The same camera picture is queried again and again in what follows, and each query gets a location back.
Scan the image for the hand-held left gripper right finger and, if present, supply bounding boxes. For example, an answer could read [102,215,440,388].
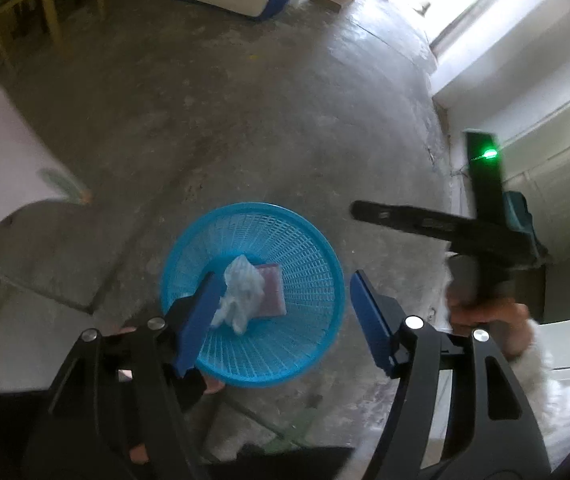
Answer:
[350,270,550,480]

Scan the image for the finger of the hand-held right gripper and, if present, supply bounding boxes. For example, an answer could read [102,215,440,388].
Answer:
[351,200,418,236]

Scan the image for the person's right hand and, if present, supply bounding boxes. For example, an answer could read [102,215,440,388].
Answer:
[446,255,538,361]

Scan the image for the pink sponge cloth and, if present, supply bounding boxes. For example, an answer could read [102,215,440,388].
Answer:
[250,263,288,317]

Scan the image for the person's right forearm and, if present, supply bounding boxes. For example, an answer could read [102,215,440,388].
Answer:
[515,317,570,466]

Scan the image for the white cloth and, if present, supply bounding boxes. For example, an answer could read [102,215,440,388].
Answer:
[210,255,266,335]

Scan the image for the blue plastic basket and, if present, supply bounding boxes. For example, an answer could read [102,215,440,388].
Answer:
[160,202,346,389]

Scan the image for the person's black pants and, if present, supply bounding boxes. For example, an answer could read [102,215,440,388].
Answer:
[0,330,360,480]

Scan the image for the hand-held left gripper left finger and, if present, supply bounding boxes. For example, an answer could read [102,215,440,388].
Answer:
[20,272,226,480]

